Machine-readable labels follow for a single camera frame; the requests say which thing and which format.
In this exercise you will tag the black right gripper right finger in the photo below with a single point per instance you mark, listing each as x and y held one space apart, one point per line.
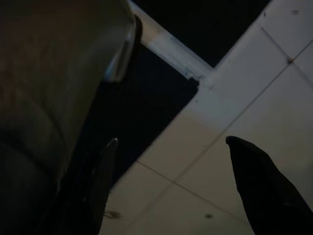
264 191

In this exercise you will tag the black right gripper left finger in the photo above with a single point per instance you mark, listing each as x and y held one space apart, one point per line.
104 186

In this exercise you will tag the large black floor mat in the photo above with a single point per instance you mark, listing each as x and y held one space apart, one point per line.
159 110

